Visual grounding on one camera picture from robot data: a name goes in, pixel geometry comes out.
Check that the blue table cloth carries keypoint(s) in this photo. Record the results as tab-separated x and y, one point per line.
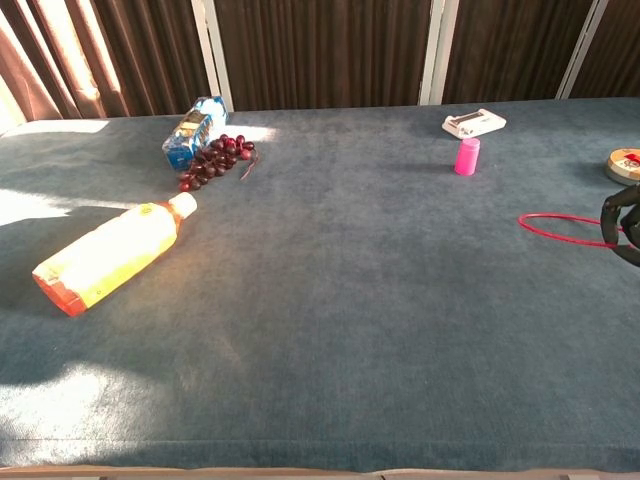
320	300

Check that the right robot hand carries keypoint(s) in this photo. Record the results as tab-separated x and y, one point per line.
622	225

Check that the round gold tin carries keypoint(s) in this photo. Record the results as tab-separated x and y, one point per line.
625	165

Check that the white rectangular device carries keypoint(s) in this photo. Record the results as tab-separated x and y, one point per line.
472	124

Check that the orange drink bottle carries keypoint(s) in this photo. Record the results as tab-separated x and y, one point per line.
110	252

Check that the white frame post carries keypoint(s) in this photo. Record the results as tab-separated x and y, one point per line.
432	52
582	50
214	55

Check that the dark brown curtain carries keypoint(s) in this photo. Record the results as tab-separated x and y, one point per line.
320	50

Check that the red grape bunch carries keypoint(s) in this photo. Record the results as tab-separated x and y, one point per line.
215	160

